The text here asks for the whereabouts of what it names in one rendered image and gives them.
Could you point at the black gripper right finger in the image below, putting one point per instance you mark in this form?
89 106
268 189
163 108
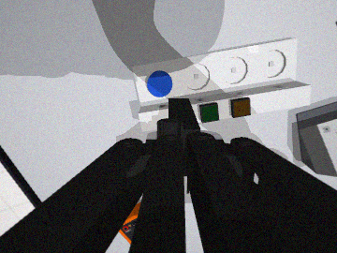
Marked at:
298 208

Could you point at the orange pocket multimeter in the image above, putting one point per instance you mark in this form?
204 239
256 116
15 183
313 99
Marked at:
128 228

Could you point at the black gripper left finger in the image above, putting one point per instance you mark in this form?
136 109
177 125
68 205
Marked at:
86 213

